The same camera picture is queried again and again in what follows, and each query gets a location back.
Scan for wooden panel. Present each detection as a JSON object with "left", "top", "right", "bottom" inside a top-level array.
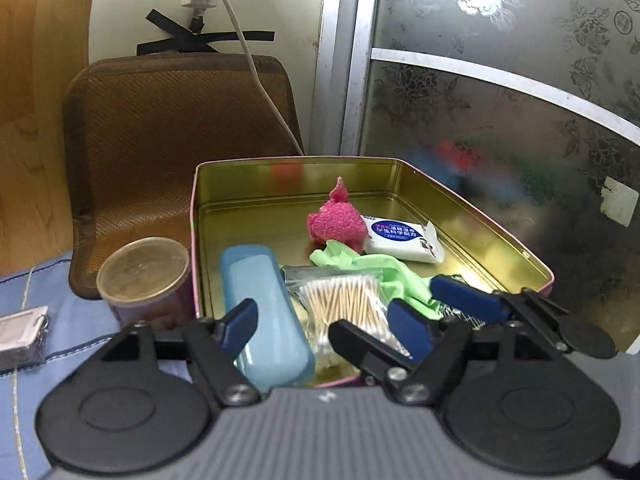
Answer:
[{"left": 0, "top": 0, "right": 101, "bottom": 282}]

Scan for small grey card holder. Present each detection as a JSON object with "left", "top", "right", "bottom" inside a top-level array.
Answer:
[{"left": 0, "top": 305, "right": 50, "bottom": 374}]

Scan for blue cloth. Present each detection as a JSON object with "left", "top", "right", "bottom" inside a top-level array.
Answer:
[{"left": 0, "top": 250, "right": 201, "bottom": 480}]

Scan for plaid fabric pouch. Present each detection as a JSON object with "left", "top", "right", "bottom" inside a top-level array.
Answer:
[{"left": 442, "top": 305, "right": 484, "bottom": 331}]

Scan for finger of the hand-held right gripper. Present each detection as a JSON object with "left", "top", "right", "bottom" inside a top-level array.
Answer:
[
  {"left": 430, "top": 274, "right": 576, "bottom": 349},
  {"left": 327, "top": 319, "right": 417, "bottom": 387}
]

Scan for thin white cable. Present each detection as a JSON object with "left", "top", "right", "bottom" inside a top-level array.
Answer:
[{"left": 212, "top": 0, "right": 306, "bottom": 157}]

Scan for brown woven seat cushion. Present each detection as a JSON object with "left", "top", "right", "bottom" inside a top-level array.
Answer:
[{"left": 62, "top": 52, "right": 306, "bottom": 301}]

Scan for pink and gold tin box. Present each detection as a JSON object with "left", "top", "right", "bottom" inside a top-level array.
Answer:
[{"left": 191, "top": 156, "right": 555, "bottom": 390}]

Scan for purple can with clear lid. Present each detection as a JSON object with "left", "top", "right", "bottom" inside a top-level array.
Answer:
[{"left": 96, "top": 236, "right": 194, "bottom": 332}]

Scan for frosted glass sliding door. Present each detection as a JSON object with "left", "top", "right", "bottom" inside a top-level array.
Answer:
[{"left": 312, "top": 0, "right": 640, "bottom": 352}]

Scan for black tape cross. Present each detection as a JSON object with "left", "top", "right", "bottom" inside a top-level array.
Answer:
[{"left": 136, "top": 9, "right": 276, "bottom": 57}]

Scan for light blue case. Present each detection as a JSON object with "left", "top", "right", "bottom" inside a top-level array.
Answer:
[{"left": 219, "top": 244, "right": 316, "bottom": 390}]

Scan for white wet wipes pack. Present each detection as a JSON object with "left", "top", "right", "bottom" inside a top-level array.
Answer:
[{"left": 361, "top": 214, "right": 446, "bottom": 264}]

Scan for white power plug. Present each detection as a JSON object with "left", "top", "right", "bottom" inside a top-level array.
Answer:
[{"left": 180, "top": 0, "right": 217, "bottom": 32}]

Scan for bag of cotton swabs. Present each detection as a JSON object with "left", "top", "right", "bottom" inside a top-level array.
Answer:
[{"left": 282, "top": 265, "right": 412, "bottom": 362}]

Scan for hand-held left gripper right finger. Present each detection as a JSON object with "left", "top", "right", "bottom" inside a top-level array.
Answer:
[{"left": 387, "top": 298, "right": 556, "bottom": 407}]

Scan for green cloth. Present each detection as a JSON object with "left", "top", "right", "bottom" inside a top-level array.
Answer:
[{"left": 309, "top": 240, "right": 444, "bottom": 319}]

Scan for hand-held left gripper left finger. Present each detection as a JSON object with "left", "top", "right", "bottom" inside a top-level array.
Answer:
[{"left": 100, "top": 298, "right": 261, "bottom": 407}]

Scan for white sticker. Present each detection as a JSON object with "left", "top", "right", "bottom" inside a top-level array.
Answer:
[{"left": 600, "top": 176, "right": 635, "bottom": 226}]

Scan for pink knitted scrubber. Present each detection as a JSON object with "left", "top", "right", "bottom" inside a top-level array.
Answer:
[{"left": 306, "top": 176, "right": 367, "bottom": 252}]

